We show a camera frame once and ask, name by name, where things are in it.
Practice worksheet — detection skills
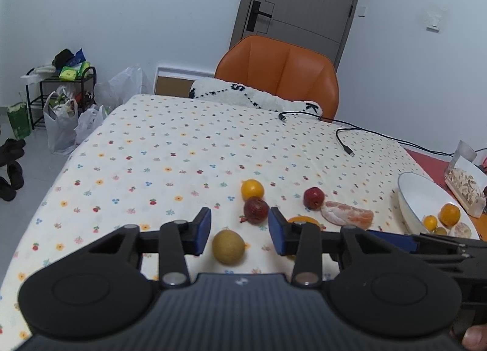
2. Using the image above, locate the red orange table mat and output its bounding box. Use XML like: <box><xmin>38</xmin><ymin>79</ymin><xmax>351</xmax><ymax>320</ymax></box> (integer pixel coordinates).
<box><xmin>405</xmin><ymin>148</ymin><xmax>487</xmax><ymax>242</ymax></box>

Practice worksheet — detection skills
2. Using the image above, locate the green-brown round fruit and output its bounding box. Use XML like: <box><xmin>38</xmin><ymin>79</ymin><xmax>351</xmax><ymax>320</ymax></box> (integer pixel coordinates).
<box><xmin>212</xmin><ymin>229</ymin><xmax>245</xmax><ymax>266</ymax></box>

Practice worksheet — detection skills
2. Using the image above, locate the small green-brown fruit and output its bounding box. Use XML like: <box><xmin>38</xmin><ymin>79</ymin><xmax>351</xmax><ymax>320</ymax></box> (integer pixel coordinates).
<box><xmin>433</xmin><ymin>227</ymin><xmax>448</xmax><ymax>236</ymax></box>

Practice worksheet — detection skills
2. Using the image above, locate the black door handle lock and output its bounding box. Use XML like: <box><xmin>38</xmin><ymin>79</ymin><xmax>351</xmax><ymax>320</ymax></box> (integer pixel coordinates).
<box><xmin>245</xmin><ymin>0</ymin><xmax>272</xmax><ymax>32</ymax></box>

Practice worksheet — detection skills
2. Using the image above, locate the small yellow kumquat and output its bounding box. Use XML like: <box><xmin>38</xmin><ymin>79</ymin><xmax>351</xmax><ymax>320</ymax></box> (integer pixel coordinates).
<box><xmin>241</xmin><ymin>179</ymin><xmax>265</xmax><ymax>201</ymax></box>

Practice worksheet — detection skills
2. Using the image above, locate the white plastic bag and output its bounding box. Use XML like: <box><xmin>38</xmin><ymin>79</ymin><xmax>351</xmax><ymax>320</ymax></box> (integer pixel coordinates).
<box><xmin>94</xmin><ymin>64</ymin><xmax>145</xmax><ymax>113</ymax></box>

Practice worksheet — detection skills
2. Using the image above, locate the large orange tangerine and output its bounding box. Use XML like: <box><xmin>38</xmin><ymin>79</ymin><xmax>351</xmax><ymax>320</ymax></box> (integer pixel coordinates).
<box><xmin>438</xmin><ymin>203</ymin><xmax>461</xmax><ymax>228</ymax></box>

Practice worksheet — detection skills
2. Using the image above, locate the green paper bag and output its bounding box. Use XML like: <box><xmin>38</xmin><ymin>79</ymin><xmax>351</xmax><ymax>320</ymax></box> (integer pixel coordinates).
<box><xmin>7</xmin><ymin>101</ymin><xmax>31</xmax><ymax>140</ymax></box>

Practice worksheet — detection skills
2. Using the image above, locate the peeled pomelo segment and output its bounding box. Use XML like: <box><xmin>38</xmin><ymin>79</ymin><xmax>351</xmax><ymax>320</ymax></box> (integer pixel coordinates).
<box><xmin>448</xmin><ymin>222</ymin><xmax>472</xmax><ymax>239</ymax></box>
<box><xmin>320</xmin><ymin>201</ymin><xmax>374</xmax><ymax>230</ymax></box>

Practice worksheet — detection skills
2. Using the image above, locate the black usb cable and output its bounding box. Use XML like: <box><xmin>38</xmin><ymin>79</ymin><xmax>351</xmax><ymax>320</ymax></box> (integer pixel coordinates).
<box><xmin>278</xmin><ymin>110</ymin><xmax>456</xmax><ymax>157</ymax></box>

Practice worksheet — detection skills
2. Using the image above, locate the peeled pomelo segment on plate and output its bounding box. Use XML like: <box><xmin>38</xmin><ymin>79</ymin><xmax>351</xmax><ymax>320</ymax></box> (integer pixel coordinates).
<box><xmin>448</xmin><ymin>222</ymin><xmax>472</xmax><ymax>239</ymax></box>

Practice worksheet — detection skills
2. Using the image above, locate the tissue box floral cover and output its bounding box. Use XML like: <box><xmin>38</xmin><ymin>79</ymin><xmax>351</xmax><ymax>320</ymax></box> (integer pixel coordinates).
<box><xmin>444</xmin><ymin>156</ymin><xmax>486</xmax><ymax>218</ymax></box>

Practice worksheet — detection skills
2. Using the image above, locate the floral tablecloth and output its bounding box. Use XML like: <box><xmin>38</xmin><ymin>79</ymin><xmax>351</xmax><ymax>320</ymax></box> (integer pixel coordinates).
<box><xmin>1</xmin><ymin>95</ymin><xmax>421</xmax><ymax>350</ymax></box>

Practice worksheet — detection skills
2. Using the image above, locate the white fluffy cushion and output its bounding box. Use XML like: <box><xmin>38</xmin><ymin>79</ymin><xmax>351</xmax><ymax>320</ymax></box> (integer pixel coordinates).
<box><xmin>188</xmin><ymin>78</ymin><xmax>323</xmax><ymax>116</ymax></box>

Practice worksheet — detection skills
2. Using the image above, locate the grey door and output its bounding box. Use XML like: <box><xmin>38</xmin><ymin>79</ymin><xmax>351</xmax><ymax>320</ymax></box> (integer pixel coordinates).
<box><xmin>229</xmin><ymin>0</ymin><xmax>369</xmax><ymax>70</ymax></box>

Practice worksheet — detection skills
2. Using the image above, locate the orange leather chair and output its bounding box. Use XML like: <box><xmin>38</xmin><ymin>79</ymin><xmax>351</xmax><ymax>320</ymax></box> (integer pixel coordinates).
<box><xmin>215</xmin><ymin>36</ymin><xmax>339</xmax><ymax>119</ymax></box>

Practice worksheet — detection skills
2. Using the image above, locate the black metal shelf rack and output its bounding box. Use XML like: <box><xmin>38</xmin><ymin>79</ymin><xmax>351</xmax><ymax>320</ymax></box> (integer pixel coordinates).
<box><xmin>22</xmin><ymin>66</ymin><xmax>97</xmax><ymax>130</ymax></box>

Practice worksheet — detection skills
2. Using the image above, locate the small kumquat on plate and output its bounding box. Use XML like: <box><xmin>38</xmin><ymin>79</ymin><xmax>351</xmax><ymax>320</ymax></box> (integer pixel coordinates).
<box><xmin>422</xmin><ymin>215</ymin><xmax>438</xmax><ymax>232</ymax></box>

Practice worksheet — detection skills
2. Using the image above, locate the dark red jujube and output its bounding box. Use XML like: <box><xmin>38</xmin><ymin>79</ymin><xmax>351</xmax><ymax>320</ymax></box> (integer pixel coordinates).
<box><xmin>241</xmin><ymin>197</ymin><xmax>269</xmax><ymax>225</ymax></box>

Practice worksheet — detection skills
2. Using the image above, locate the person's right hand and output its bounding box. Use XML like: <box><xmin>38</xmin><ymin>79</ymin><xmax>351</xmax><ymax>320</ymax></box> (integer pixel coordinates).
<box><xmin>461</xmin><ymin>324</ymin><xmax>487</xmax><ymax>351</ymax></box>

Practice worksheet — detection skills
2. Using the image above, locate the white framed board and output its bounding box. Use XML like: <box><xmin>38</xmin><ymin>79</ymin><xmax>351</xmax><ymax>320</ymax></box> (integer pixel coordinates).
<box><xmin>154</xmin><ymin>66</ymin><xmax>214</xmax><ymax>98</ymax></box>

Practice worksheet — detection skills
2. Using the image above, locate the white plate blue rim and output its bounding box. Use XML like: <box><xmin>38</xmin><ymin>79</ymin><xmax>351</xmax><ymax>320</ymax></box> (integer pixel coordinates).
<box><xmin>397</xmin><ymin>172</ymin><xmax>480</xmax><ymax>240</ymax></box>

